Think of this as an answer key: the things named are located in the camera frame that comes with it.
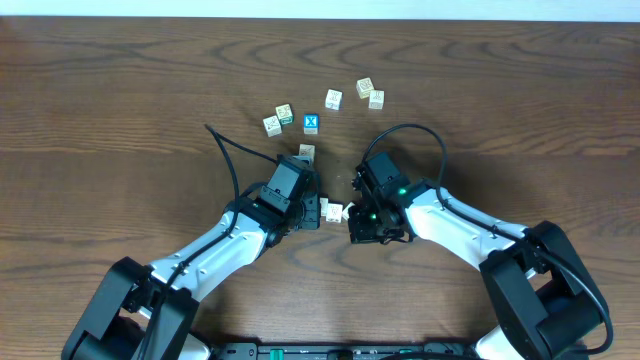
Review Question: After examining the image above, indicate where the yellow edged white block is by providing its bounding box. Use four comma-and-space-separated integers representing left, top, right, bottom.
325, 203, 343, 223

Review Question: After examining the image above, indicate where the red edged grape block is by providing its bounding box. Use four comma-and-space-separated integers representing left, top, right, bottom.
342, 202, 355, 220

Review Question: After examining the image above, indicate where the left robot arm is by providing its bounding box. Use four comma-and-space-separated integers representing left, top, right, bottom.
61, 165, 320, 360

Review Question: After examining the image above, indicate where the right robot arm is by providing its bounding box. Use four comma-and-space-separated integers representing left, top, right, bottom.
348, 176, 614, 359

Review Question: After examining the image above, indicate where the white block red drawing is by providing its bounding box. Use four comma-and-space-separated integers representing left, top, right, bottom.
263, 115, 282, 137

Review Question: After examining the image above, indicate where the blue X letter block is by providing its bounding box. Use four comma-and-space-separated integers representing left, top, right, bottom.
303, 114, 319, 135

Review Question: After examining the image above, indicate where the green edged picture block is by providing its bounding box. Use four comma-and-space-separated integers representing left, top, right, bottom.
275, 104, 294, 126

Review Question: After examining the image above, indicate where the yellow picture block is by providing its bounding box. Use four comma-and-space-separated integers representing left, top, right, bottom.
356, 77, 375, 99

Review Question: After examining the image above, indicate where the right black cable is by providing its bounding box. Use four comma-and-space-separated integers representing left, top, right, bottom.
360, 123, 615, 356

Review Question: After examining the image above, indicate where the black cable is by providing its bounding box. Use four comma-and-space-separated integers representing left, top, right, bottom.
360, 123, 615, 356
135, 123, 279, 360

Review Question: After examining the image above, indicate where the left black cable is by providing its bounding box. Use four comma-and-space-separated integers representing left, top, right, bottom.
135, 123, 279, 360

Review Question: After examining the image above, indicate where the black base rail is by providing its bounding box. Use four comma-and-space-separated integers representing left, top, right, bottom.
210, 342, 479, 360

